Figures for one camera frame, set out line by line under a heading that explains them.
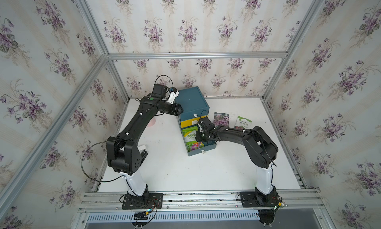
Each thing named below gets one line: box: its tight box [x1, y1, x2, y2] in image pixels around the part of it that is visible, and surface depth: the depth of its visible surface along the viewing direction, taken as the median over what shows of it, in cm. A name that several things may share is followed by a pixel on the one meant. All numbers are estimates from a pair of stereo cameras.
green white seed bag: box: [234, 115, 253, 130], surface depth 106 cm
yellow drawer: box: [180, 114, 209, 129], surface depth 92 cm
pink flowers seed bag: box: [213, 112, 230, 127], surface depth 109 cm
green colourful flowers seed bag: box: [181, 125, 205, 153], surface depth 96 cm
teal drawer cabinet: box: [175, 86, 210, 145], surface depth 90 cm
